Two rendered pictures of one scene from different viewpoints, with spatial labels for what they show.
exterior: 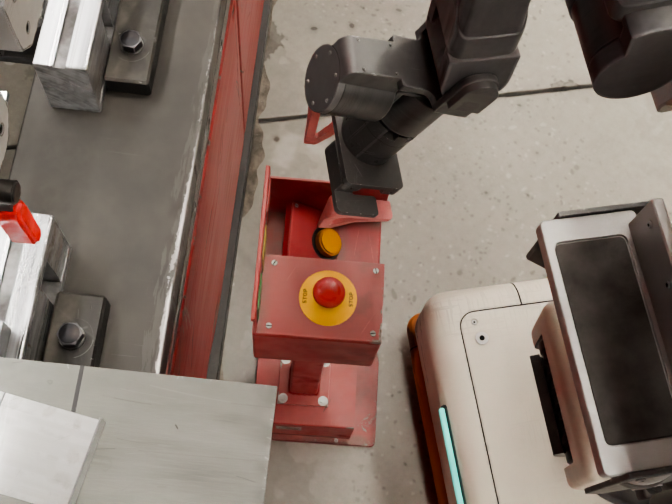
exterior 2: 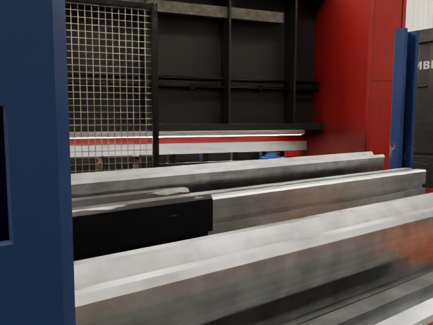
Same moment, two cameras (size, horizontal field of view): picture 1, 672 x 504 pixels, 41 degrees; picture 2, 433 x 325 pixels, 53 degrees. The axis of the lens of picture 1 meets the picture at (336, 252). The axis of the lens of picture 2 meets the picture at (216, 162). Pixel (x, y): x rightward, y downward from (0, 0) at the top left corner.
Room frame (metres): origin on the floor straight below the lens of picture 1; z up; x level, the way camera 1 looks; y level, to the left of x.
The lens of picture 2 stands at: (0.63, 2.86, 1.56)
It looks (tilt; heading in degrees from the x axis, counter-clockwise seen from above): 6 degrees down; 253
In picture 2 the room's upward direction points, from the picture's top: straight up
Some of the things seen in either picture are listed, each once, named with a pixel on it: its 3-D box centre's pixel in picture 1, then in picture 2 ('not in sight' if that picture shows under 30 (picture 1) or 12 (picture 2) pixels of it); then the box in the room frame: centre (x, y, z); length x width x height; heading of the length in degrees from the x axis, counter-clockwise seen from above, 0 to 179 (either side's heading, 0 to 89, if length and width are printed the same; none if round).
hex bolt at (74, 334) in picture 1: (70, 335); not in sight; (0.22, 0.26, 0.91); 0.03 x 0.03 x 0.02
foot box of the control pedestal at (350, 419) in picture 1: (318, 388); not in sight; (0.40, -0.02, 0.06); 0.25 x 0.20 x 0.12; 96
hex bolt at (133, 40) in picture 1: (131, 41); not in sight; (0.58, 0.29, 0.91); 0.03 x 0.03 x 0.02
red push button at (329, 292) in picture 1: (328, 295); not in sight; (0.35, 0.00, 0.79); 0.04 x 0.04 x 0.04
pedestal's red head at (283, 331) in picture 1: (321, 270); not in sight; (0.40, 0.01, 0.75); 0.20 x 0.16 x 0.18; 6
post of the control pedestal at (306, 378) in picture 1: (309, 344); not in sight; (0.40, 0.01, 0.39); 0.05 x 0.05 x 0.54; 6
